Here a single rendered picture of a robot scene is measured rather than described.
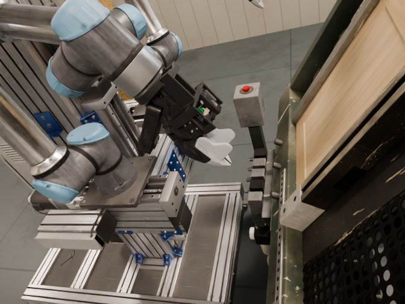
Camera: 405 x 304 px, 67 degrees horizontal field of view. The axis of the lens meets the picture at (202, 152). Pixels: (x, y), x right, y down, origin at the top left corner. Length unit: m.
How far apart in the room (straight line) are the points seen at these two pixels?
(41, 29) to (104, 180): 0.50
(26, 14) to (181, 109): 0.42
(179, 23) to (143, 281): 3.53
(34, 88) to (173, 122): 0.77
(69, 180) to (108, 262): 1.20
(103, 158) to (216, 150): 0.53
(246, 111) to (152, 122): 1.02
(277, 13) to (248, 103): 2.95
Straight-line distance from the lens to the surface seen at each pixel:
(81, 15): 0.47
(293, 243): 0.94
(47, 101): 1.20
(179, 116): 0.48
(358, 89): 0.95
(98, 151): 0.98
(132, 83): 0.47
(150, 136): 0.54
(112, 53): 0.47
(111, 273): 2.01
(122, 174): 1.05
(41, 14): 0.76
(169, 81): 0.47
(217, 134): 0.56
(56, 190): 0.92
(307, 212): 0.89
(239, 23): 4.41
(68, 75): 0.54
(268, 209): 1.21
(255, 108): 1.49
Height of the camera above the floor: 1.71
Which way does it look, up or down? 39 degrees down
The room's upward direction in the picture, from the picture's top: 22 degrees counter-clockwise
